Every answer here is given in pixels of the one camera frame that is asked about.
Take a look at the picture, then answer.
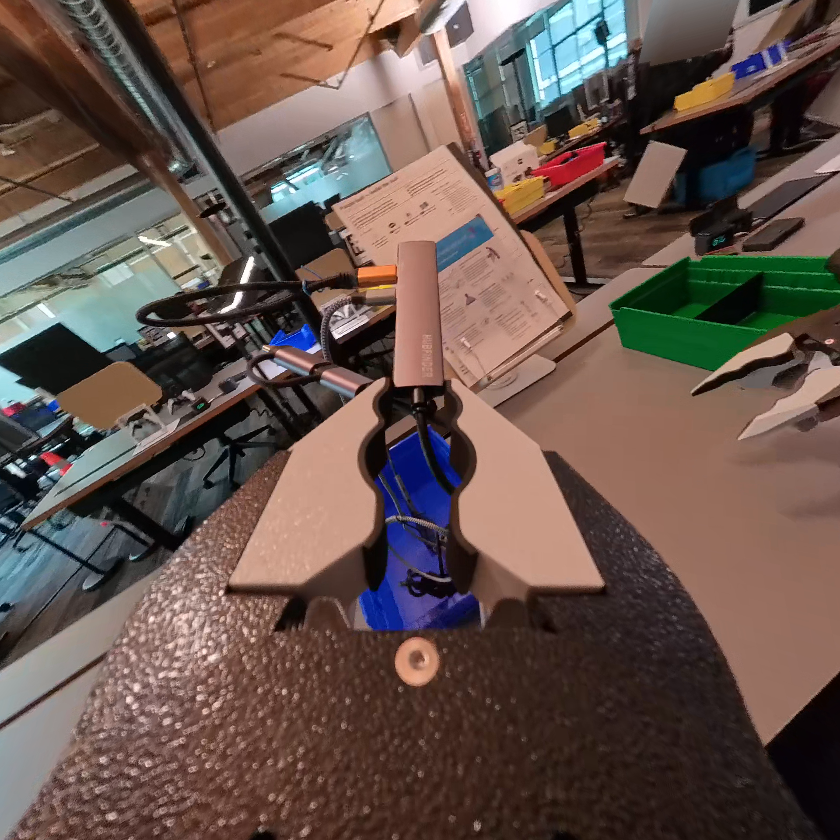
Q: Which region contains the grey USB hub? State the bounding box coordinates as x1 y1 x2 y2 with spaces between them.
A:
392 240 448 393

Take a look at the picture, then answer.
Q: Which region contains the black braided cable orange plug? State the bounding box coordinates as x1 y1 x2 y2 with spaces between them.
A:
136 264 400 329

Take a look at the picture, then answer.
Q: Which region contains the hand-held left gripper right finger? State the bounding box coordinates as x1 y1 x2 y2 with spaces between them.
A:
440 379 606 614

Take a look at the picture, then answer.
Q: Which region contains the black office chair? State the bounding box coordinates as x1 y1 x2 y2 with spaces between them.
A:
202 420 278 490

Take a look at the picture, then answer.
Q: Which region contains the printed instruction board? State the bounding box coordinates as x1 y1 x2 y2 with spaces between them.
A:
331 144 575 389

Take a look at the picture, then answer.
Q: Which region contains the blue plastic bin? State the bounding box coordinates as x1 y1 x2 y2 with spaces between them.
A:
357 430 483 632

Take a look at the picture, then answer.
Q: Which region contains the yellow plastic bin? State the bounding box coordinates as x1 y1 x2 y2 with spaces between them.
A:
495 177 546 215
674 72 736 112

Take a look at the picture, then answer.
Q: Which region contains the black cable with grey plugs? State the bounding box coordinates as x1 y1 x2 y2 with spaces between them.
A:
246 346 374 396

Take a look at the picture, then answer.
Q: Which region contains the white board stand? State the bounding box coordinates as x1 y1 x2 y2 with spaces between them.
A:
476 353 557 409

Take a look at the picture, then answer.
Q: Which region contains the black bundled cable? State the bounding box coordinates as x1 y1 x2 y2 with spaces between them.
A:
397 567 455 598

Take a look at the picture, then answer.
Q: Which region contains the white monitor back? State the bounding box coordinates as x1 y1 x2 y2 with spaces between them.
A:
638 0 740 67

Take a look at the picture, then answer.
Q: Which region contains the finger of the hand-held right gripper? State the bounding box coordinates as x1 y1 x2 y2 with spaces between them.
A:
690 332 808 396
738 354 840 441

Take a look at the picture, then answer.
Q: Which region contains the grey desk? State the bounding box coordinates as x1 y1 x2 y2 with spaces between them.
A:
0 268 840 749
642 151 840 270

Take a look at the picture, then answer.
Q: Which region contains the black hub cable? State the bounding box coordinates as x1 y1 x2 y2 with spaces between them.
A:
410 387 460 497

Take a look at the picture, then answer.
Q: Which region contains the black device with display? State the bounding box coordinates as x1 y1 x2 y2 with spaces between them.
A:
689 197 753 256

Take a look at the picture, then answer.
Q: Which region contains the small blue bin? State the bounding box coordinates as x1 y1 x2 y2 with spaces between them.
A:
731 41 792 80

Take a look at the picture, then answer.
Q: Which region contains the grey leaning panel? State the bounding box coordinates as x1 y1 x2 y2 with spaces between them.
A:
623 140 689 211

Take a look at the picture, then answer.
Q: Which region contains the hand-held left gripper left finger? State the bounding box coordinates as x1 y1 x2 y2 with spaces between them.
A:
226 377 398 614

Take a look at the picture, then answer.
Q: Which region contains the black tablet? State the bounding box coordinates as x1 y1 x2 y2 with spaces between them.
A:
748 174 834 224

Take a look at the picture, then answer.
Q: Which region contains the black monitor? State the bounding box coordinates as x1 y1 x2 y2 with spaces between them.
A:
0 322 114 395

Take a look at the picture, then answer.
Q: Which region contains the green plastic bin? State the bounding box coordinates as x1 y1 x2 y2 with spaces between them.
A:
609 255 840 371

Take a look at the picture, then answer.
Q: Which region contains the blue storage crate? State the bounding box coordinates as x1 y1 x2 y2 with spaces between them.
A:
694 147 757 205

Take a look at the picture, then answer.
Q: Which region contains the white cardboard box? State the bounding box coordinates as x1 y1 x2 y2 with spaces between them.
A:
489 141 540 185

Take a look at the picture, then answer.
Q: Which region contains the silver ventilation duct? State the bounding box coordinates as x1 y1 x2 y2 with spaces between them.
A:
59 0 199 179

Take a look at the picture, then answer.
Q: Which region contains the red plastic bin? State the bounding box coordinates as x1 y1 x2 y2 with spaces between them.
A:
530 143 606 189

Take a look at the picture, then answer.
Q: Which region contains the brown board on stand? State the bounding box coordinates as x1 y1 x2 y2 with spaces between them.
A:
56 361 164 431

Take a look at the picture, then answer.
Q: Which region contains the black bin divider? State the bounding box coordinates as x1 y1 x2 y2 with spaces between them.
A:
694 272 766 324

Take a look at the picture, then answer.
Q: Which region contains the black phone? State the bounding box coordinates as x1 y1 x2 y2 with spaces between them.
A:
742 217 807 253

